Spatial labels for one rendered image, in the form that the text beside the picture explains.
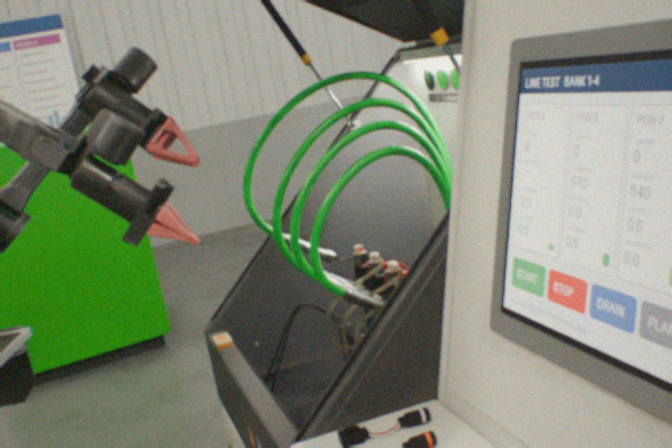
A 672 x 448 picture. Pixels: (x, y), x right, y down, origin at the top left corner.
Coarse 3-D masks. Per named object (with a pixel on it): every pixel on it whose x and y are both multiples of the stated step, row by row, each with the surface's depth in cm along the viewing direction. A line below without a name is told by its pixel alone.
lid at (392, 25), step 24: (312, 0) 175; (336, 0) 168; (360, 0) 157; (384, 0) 151; (408, 0) 145; (432, 0) 140; (456, 0) 135; (384, 24) 170; (408, 24) 163; (456, 24) 151
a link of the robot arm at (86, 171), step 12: (84, 156) 120; (84, 168) 120; (96, 168) 120; (108, 168) 121; (72, 180) 120; (84, 180) 120; (96, 180) 120; (108, 180) 120; (84, 192) 121; (96, 192) 120; (108, 192) 121
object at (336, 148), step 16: (368, 128) 126; (384, 128) 127; (400, 128) 128; (336, 144) 125; (320, 160) 125; (432, 160) 131; (448, 176) 132; (304, 192) 125; (304, 272) 127; (352, 288) 129
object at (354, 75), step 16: (336, 80) 140; (384, 80) 143; (304, 96) 139; (416, 96) 145; (288, 112) 139; (272, 128) 138; (432, 128) 147; (256, 144) 138; (448, 160) 149; (256, 224) 140
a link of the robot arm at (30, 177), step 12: (72, 108) 182; (72, 120) 180; (84, 120) 181; (72, 132) 179; (24, 168) 173; (36, 168) 174; (12, 180) 171; (24, 180) 172; (36, 180) 174; (0, 192) 169; (12, 192) 170; (24, 192) 172; (0, 204) 173; (12, 204) 170; (24, 204) 171; (24, 216) 172; (12, 228) 168; (12, 240) 168; (0, 252) 169
